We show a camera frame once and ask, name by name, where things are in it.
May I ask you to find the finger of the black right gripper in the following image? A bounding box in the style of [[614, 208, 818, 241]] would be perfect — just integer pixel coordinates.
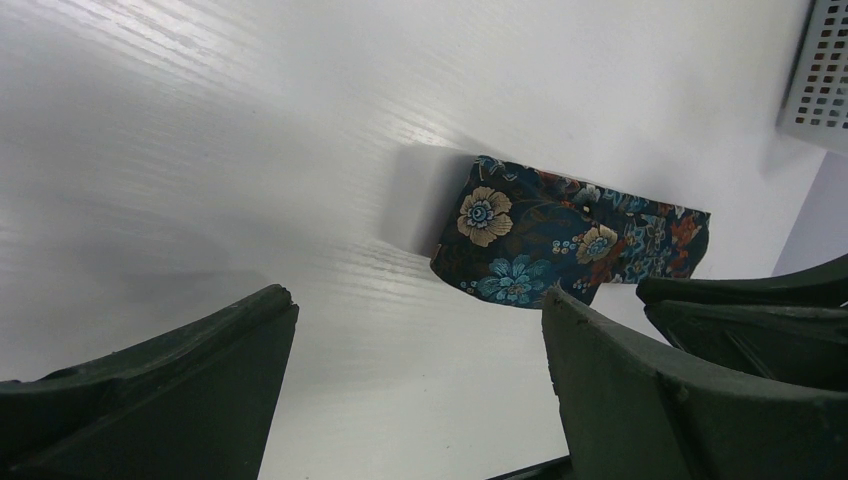
[[636, 256, 847, 391]]

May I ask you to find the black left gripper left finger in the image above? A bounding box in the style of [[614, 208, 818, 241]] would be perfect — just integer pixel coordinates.
[[1, 285, 299, 479]]

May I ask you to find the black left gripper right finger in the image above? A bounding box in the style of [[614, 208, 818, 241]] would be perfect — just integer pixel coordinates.
[[542, 289, 847, 479]]

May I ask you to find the navy floral tie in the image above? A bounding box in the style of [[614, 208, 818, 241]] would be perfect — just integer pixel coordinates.
[[430, 156, 711, 309]]

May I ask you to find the white plastic basket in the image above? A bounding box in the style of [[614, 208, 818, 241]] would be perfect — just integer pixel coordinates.
[[777, 0, 847, 156]]

